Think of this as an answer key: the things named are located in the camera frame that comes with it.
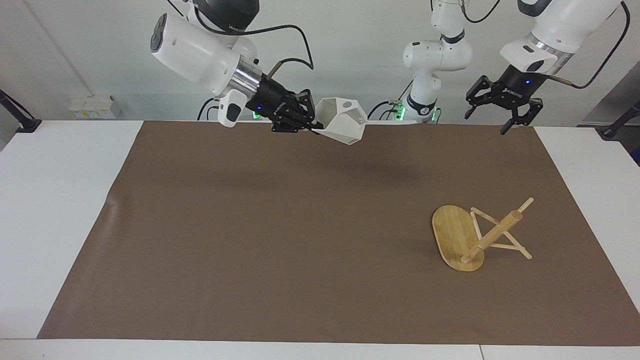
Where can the black stand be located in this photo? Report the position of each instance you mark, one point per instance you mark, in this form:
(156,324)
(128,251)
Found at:
(620,120)
(20,116)

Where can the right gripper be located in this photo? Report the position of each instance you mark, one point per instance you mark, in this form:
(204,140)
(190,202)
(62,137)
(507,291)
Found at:
(276,103)

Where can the wooden cup rack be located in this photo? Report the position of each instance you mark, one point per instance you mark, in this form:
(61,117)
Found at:
(457,240)

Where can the white wall socket box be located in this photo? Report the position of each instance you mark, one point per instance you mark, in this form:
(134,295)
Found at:
(92,107)

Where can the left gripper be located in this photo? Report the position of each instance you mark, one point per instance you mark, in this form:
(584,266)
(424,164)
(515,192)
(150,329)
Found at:
(517,87)

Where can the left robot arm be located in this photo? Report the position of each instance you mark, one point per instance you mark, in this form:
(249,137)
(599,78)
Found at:
(435,55)

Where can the white faceted cup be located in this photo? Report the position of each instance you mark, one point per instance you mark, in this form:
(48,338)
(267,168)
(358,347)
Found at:
(345,122)

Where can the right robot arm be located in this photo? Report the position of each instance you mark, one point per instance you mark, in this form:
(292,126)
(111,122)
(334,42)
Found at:
(195,52)

